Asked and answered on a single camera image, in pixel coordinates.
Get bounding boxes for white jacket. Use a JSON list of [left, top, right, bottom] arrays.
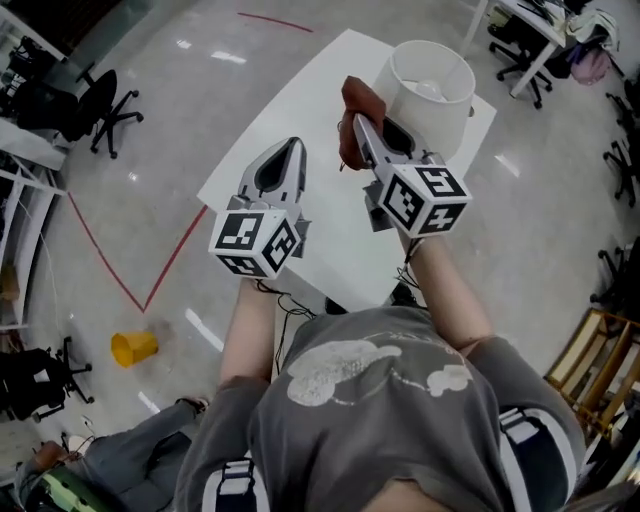
[[565, 8, 620, 45]]

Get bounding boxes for person's gray trouser leg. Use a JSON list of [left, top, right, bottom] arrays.
[[82, 396, 210, 504]]

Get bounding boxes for thin black cable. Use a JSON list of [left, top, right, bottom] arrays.
[[396, 238, 427, 304], [254, 278, 318, 374]]

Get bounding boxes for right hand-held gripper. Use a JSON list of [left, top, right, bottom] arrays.
[[352, 113, 474, 239]]

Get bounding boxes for white shade lamp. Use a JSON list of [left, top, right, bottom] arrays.
[[373, 39, 477, 162]]

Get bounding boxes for white metal rack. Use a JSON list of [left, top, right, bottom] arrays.
[[0, 117, 70, 331]]

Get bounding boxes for person's left forearm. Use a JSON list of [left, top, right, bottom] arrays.
[[217, 276, 279, 392]]

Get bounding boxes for person's right forearm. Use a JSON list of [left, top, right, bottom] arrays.
[[407, 234, 497, 362]]

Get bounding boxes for black office chair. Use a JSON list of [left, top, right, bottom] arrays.
[[602, 79, 640, 207], [487, 22, 555, 110], [0, 335, 96, 425], [589, 243, 640, 314], [29, 60, 145, 160]]

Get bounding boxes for purple backpack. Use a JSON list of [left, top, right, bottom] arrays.
[[569, 45, 613, 85]]

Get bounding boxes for white office desk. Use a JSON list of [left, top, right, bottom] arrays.
[[459, 0, 574, 99]]

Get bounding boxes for reddish brown cloth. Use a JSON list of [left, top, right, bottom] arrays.
[[336, 75, 389, 173]]

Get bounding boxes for person's gray printed shirt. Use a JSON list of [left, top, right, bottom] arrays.
[[173, 304, 587, 512]]

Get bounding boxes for wooden shelf frame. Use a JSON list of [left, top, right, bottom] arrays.
[[543, 308, 640, 441]]

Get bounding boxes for yellow plastic bin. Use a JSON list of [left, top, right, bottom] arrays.
[[110, 329, 160, 370]]

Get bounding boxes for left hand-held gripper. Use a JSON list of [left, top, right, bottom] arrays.
[[208, 136, 312, 280]]

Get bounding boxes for white harness strap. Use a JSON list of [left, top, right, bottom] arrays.
[[498, 406, 569, 506], [202, 458, 272, 512]]

